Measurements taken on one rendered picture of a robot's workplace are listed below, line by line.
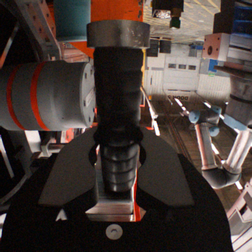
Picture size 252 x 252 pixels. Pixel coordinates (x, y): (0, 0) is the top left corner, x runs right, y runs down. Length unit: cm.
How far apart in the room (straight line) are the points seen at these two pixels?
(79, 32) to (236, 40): 48
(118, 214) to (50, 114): 18
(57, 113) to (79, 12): 24
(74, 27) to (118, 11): 42
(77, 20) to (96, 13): 41
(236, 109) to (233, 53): 23
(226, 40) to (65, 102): 51
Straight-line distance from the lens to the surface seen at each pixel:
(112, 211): 18
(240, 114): 71
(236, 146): 91
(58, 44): 55
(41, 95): 26
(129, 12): 78
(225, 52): 58
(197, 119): 93
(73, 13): 39
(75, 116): 26
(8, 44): 51
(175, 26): 74
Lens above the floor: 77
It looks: 28 degrees up
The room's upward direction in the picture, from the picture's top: 179 degrees counter-clockwise
